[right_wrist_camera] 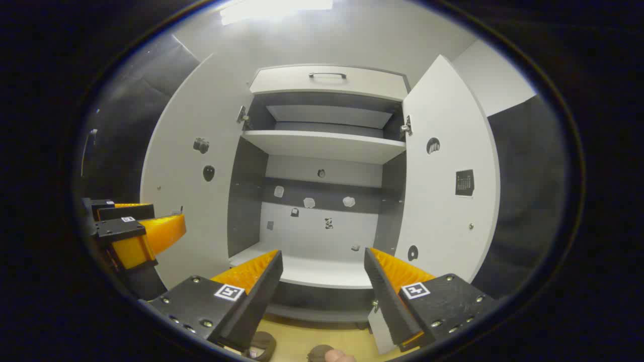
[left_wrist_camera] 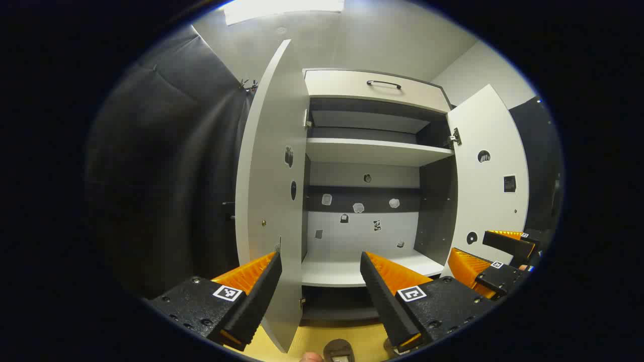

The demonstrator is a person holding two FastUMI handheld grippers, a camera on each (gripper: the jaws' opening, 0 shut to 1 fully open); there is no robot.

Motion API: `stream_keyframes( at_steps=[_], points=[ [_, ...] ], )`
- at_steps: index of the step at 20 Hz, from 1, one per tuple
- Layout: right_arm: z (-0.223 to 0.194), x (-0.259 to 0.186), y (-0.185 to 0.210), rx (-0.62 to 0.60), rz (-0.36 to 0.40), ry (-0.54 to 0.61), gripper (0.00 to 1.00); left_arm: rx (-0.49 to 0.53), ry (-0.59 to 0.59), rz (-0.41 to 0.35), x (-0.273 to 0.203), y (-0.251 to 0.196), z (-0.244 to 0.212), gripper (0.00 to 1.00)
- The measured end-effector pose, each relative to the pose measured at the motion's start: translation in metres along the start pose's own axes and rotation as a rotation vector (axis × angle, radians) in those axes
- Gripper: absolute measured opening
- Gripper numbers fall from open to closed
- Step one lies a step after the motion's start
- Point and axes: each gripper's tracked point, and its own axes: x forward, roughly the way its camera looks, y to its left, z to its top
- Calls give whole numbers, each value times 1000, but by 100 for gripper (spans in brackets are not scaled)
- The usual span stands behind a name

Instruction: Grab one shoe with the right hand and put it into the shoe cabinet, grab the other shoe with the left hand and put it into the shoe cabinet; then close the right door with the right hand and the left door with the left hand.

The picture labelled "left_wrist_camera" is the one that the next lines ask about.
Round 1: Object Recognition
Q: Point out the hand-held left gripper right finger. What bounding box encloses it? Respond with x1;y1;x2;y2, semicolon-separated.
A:
359;250;498;355

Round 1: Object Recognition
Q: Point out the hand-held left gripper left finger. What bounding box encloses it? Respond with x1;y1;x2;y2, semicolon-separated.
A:
147;250;283;352

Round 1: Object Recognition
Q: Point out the white shoe cabinet door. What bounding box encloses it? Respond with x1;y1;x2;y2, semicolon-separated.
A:
235;39;310;353
440;84;530;280

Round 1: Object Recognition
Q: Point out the white shoe cabinet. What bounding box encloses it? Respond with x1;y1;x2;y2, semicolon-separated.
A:
301;68;459;327

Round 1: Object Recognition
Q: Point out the white cabinet shelf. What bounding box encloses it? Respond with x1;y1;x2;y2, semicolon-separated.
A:
306;137;455;167

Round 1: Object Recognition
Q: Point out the white cabinet drawer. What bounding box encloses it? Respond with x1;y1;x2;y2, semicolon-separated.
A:
303;69;452;114

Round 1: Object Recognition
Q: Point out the black backdrop cloth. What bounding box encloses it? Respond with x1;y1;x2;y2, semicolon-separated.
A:
86;25;252;300

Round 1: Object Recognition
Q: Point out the ceiling light panel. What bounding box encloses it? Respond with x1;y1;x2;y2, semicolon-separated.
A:
224;0;345;26

